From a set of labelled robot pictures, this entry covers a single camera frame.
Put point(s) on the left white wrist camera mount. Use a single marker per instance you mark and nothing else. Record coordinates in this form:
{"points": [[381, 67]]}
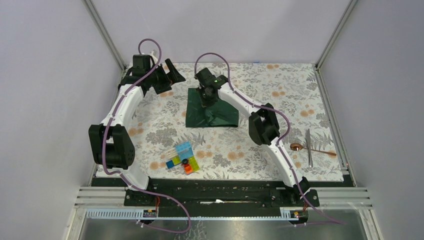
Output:
{"points": [[154, 55]]}

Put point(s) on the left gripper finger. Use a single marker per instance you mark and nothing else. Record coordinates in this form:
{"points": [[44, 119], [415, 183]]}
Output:
{"points": [[173, 75], [162, 88]]}

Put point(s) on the floral patterned table mat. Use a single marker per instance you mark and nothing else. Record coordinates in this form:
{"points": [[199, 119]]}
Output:
{"points": [[159, 123]]}

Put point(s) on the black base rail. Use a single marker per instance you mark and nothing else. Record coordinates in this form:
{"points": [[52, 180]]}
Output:
{"points": [[177, 199]]}

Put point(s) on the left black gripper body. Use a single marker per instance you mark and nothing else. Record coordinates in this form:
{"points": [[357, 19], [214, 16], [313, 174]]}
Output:
{"points": [[159, 77]]}

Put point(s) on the colourful toy brick assembly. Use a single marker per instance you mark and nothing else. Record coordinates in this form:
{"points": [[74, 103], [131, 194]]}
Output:
{"points": [[182, 155]]}

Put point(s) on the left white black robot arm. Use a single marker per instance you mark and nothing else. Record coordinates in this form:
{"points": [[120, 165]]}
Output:
{"points": [[110, 141]]}

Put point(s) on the dark green cloth napkin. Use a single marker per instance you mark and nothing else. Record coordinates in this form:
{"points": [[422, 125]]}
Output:
{"points": [[219, 115]]}

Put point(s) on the silver table knife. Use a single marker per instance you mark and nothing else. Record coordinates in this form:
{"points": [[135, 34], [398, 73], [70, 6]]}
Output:
{"points": [[308, 146]]}

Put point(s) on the right aluminium frame post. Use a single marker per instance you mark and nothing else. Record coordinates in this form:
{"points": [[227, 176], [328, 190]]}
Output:
{"points": [[335, 34]]}

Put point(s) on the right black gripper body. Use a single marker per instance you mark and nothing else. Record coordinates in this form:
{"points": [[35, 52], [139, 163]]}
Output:
{"points": [[206, 100]]}

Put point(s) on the aluminium frame post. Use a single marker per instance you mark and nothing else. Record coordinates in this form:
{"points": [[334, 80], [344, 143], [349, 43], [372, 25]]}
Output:
{"points": [[98, 22], [335, 34]]}

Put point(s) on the left aluminium frame post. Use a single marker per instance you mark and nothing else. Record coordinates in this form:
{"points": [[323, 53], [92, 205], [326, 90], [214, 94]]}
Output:
{"points": [[98, 22]]}

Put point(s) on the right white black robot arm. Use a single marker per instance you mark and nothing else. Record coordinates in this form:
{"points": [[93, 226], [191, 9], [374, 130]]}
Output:
{"points": [[263, 126]]}

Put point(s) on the copper spoon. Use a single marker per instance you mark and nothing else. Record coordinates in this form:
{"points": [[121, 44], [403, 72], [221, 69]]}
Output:
{"points": [[297, 147]]}

